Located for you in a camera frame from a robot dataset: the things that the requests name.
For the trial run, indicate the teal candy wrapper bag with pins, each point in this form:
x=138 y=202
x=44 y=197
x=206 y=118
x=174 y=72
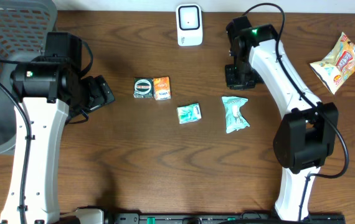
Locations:
x=233 y=117

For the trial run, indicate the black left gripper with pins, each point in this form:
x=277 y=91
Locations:
x=99 y=98

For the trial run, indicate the green tissue pack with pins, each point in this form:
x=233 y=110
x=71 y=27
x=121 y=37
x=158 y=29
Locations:
x=189 y=113

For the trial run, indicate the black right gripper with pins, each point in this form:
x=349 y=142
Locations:
x=234 y=84

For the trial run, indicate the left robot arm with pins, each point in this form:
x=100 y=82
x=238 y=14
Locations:
x=49 y=95

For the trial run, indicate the yellow blue snack bag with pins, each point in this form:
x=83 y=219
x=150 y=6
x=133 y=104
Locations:
x=335 y=68

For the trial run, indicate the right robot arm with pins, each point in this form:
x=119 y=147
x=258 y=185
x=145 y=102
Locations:
x=305 y=137

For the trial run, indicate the round black lidded cup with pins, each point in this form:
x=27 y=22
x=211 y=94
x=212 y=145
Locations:
x=143 y=88

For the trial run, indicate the grey plastic mesh basket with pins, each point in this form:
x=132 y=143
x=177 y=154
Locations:
x=24 y=25

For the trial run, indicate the white barcode scanner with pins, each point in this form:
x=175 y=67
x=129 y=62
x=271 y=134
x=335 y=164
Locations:
x=189 y=25

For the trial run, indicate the orange juice carton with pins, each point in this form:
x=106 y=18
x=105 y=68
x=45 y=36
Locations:
x=161 y=88

